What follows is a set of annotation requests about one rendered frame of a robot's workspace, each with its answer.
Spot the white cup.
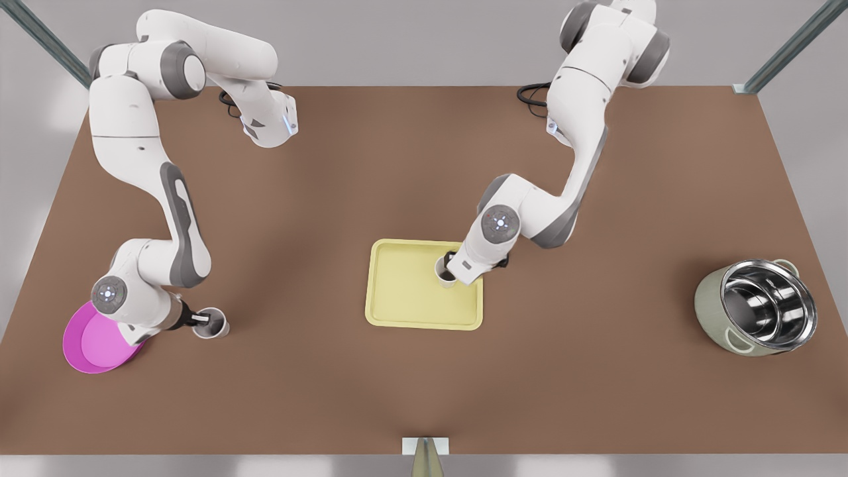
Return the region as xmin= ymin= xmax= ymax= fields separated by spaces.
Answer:
xmin=192 ymin=307 xmax=231 ymax=339
xmin=434 ymin=256 xmax=459 ymax=290

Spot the yellow tray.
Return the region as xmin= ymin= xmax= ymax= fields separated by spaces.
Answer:
xmin=365 ymin=239 xmax=484 ymax=331

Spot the magenta plate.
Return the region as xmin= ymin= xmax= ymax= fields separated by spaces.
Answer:
xmin=62 ymin=300 xmax=147 ymax=374

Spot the green pot with steel interior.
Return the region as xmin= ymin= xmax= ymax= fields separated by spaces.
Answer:
xmin=694 ymin=259 xmax=818 ymax=357

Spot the black cable loop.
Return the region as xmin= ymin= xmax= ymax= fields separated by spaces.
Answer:
xmin=516 ymin=82 xmax=553 ymax=121
xmin=218 ymin=81 xmax=286 ymax=121

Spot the silver frame post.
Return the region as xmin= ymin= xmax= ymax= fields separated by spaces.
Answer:
xmin=0 ymin=0 xmax=93 ymax=89
xmin=733 ymin=0 xmax=848 ymax=95
xmin=402 ymin=437 xmax=451 ymax=477

